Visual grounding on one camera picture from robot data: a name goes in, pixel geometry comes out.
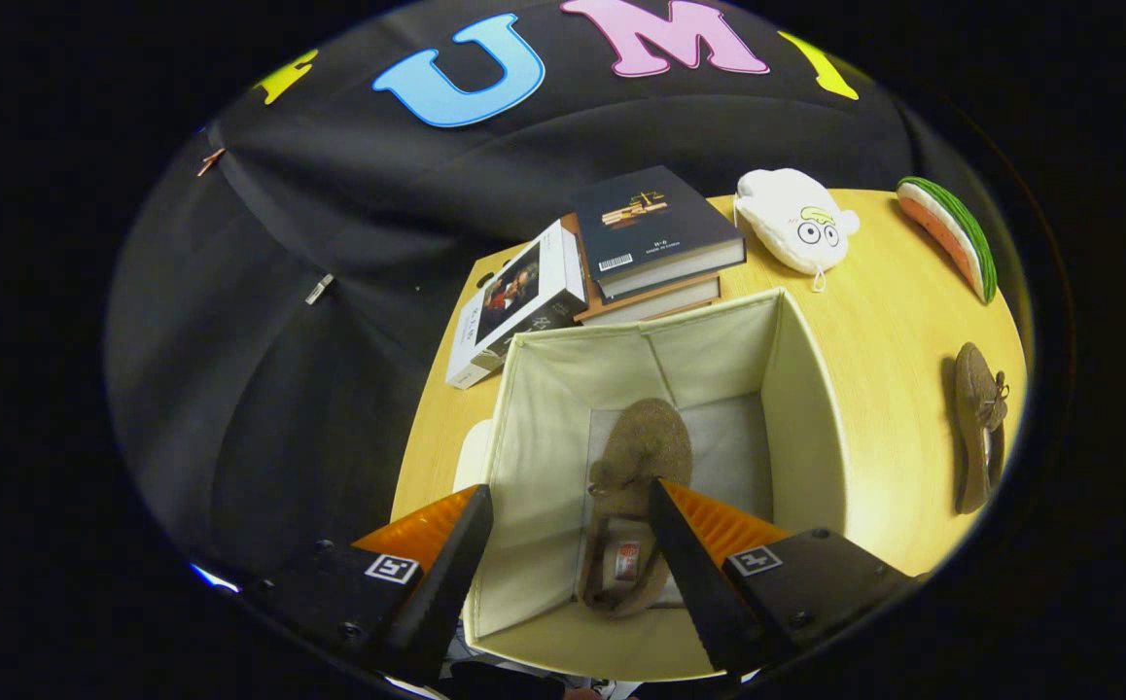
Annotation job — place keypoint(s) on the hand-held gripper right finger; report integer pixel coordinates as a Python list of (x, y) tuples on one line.
[(699, 583)]

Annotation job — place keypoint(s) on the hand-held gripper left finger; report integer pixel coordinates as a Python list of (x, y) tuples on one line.
[(446, 593)]

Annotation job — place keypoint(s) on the brown fuzzy shoe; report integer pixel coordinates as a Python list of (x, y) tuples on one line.
[(973, 408), (636, 457)]

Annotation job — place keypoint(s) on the cream fabric storage box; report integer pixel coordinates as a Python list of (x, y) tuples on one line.
[(544, 467)]

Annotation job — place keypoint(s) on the white portrait cover book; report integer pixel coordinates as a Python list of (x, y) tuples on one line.
[(519, 301)]

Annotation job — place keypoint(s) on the silver clip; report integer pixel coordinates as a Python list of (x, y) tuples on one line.
[(320, 288)]

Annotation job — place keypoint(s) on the dark blue hardcover book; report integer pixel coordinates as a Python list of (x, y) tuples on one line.
[(650, 219)]

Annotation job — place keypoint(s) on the white plush toy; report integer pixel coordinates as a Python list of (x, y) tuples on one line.
[(787, 219)]

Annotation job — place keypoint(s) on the watermelon slice plush toy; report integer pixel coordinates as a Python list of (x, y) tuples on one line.
[(957, 233)]

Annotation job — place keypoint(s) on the copper clip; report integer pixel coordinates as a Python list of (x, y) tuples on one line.
[(210, 161)]

